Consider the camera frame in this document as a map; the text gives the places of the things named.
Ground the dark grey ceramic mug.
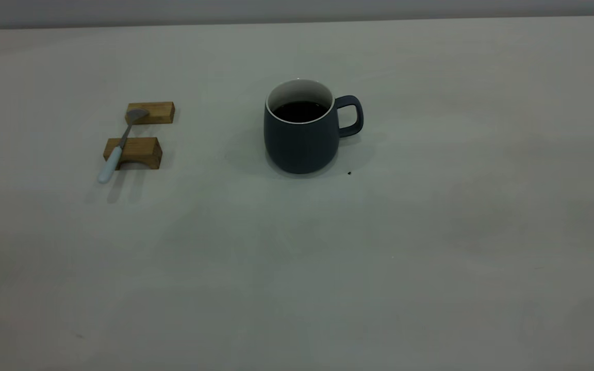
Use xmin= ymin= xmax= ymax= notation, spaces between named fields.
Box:
xmin=263 ymin=78 xmax=365 ymax=175

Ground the dark coffee liquid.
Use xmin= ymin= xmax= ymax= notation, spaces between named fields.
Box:
xmin=272 ymin=100 xmax=328 ymax=123

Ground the metal spoon pale blue handle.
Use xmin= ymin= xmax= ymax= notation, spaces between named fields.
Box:
xmin=97 ymin=108 xmax=150 ymax=184

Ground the flat rectangular wooden block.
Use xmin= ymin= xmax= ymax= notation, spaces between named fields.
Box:
xmin=125 ymin=102 xmax=175 ymax=125

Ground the arched wooden block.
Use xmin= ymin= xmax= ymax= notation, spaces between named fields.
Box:
xmin=103 ymin=137 xmax=163 ymax=171

